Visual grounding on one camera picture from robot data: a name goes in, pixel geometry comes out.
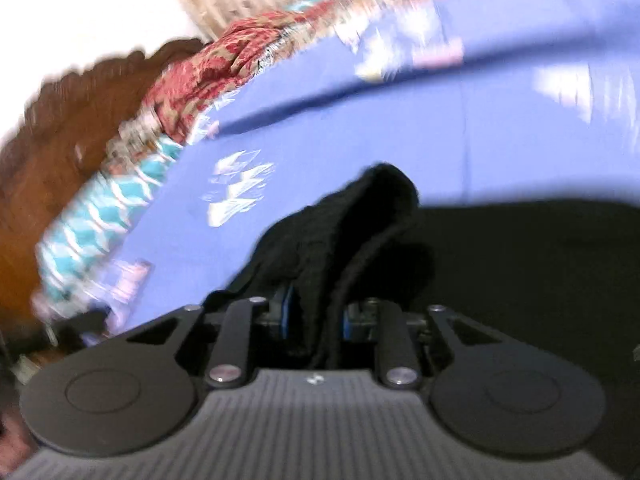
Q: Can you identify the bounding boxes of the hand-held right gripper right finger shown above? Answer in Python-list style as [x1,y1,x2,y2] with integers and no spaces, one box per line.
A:
[342,299,503,390]

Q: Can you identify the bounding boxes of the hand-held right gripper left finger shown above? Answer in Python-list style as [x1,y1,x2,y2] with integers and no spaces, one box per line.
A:
[126,296,301,388]

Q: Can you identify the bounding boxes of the black pants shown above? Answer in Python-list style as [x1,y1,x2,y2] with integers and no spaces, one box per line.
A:
[204,162,640,376]

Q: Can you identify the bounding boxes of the teal wavy-pattern pillow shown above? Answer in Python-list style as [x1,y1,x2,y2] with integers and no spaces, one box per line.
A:
[35,135,183,311]

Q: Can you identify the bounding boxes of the blue triangle-print bedsheet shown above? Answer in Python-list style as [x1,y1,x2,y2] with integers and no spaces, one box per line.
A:
[107,0,640,346]

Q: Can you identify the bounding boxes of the red floral blanket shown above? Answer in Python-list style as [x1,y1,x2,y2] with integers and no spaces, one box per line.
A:
[142,0,361,143]

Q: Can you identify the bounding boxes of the brown wooden headboard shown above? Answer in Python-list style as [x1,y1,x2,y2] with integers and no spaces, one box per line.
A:
[0,37,211,311]

